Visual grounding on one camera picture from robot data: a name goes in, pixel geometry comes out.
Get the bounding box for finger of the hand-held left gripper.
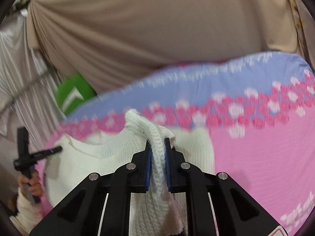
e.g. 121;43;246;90
36;146;63;161

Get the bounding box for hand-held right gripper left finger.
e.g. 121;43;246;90
29;140;152;236

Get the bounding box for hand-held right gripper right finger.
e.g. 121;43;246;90
164;138;289;236

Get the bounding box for white red navy knit sweater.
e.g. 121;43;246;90
44;109;216;236

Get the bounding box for person's left forearm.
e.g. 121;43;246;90
10;189;48;235

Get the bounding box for person's left hand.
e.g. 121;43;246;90
18;170;46;202

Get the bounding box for silver pleated curtain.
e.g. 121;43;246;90
0;6;67;139

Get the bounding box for green plush pillow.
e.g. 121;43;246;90
56;73;97;116

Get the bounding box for pink floral bedsheet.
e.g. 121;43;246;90
41;51;315;236

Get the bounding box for beige draped cloth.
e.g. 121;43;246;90
27;0;306;100

